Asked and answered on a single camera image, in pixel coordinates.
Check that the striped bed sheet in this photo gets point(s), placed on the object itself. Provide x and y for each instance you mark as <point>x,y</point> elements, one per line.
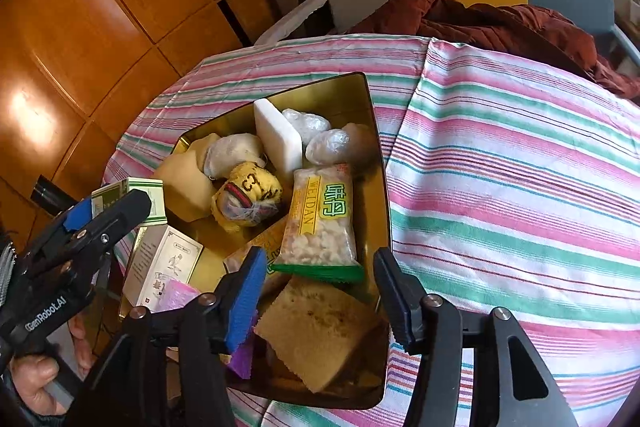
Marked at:
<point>511,183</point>

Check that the white illustrated medicine box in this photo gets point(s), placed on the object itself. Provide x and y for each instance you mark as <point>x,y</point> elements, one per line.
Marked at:
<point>161,253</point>

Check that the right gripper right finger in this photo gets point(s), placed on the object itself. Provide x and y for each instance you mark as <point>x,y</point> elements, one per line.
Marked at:
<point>512,386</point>

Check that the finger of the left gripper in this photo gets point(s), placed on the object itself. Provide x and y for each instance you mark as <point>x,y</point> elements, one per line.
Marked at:
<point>76,218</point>
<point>114,223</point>

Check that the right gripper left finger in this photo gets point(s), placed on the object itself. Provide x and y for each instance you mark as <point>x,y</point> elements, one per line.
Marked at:
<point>164,368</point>

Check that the gold metal tin box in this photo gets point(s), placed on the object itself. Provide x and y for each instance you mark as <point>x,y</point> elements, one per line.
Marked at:
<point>360,386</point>

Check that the green white medicine box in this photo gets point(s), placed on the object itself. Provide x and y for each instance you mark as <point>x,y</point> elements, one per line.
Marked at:
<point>108,194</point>

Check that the Weidan cracker packet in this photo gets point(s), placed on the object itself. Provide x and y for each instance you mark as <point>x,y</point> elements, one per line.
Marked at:
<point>319,239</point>

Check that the person's left hand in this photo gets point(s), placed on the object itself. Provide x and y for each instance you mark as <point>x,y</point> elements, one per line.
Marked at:
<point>33,373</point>

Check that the tan sponge cake front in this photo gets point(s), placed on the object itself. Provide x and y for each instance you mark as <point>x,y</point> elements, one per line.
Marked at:
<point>314,329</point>

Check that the dark red quilted blanket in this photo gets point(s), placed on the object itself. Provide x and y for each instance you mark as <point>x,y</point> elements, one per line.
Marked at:
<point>524,30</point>

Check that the purple snack packet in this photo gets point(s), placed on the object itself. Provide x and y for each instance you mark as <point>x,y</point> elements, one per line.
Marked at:
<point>241,360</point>

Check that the yellow ball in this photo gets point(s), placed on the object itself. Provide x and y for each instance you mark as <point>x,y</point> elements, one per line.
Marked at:
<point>250,195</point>

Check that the wooden wardrobe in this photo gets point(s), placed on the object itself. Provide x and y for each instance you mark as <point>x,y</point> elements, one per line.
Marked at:
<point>75,74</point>

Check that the white plastic lump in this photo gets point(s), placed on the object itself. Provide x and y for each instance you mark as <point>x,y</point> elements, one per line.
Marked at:
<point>306,124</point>

